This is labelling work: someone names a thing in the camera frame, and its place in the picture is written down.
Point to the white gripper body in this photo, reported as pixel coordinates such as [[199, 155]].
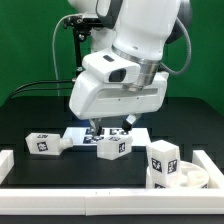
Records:
[[92, 98]]

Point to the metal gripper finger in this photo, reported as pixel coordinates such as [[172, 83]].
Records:
[[129, 122], [95, 128]]

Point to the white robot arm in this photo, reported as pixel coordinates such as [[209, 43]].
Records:
[[137, 31]]

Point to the white marker board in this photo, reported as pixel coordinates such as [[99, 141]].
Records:
[[81, 135]]

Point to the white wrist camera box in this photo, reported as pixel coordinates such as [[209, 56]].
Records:
[[108, 67]]

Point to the black camera stand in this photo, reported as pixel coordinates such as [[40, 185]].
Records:
[[82, 27]]

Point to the white front fence rail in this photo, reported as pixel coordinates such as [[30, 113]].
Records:
[[110, 201]]

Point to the white left fence rail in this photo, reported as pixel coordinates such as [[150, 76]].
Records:
[[6, 163]]

